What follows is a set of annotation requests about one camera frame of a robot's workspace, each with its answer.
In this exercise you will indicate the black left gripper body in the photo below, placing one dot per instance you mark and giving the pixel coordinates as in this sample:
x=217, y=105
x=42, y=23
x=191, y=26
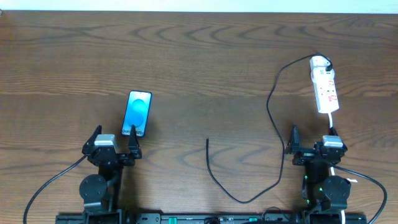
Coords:
x=112, y=158

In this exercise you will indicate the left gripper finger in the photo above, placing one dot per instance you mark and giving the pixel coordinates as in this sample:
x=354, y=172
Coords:
x=133, y=144
x=91, y=141

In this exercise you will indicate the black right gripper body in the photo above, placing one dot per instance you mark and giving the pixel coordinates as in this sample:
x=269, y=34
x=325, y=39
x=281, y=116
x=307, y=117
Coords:
x=314, y=156

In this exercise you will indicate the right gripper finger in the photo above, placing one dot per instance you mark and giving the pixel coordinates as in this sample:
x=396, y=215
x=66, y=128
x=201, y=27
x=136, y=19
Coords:
x=294, y=141
x=332, y=132

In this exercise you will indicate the blue Galaxy smartphone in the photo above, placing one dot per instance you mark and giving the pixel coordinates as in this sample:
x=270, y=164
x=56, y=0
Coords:
x=137, y=112

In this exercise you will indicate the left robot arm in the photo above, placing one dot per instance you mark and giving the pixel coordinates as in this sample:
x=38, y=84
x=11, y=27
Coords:
x=100, y=192

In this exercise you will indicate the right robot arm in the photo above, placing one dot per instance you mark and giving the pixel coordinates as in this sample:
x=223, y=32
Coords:
x=325, y=192

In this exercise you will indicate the white USB charger plug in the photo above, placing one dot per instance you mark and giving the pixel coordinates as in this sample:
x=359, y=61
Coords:
x=321, y=61

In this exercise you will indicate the white power strip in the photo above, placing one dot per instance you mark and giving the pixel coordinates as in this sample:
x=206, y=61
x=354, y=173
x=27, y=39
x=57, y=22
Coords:
x=325, y=90

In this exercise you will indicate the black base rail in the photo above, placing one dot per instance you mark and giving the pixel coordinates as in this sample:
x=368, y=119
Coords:
x=156, y=218

